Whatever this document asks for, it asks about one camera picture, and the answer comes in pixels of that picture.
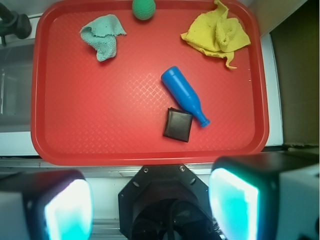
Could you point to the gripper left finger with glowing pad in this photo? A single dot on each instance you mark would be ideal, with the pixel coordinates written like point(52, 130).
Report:
point(46, 205)

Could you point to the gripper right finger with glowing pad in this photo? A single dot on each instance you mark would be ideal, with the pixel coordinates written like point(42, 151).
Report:
point(266, 196)

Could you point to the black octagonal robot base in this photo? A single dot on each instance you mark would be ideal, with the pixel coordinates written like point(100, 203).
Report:
point(166, 202)

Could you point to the yellow cloth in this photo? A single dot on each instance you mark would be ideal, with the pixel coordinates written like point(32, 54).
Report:
point(216, 35)

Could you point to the light blue cloth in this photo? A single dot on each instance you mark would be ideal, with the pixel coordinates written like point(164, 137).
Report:
point(101, 34)

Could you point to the black square pouch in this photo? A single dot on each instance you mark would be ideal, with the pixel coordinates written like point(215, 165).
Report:
point(178, 125)

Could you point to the red plastic tray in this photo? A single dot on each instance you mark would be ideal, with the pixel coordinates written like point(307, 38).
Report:
point(90, 113)

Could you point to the blue plastic bottle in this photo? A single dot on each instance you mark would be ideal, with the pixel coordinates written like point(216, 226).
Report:
point(184, 94)

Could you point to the black clamp knob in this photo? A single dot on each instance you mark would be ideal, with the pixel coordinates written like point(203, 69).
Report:
point(12, 23)

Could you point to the green textured ball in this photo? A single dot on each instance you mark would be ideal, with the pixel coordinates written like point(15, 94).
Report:
point(143, 9)

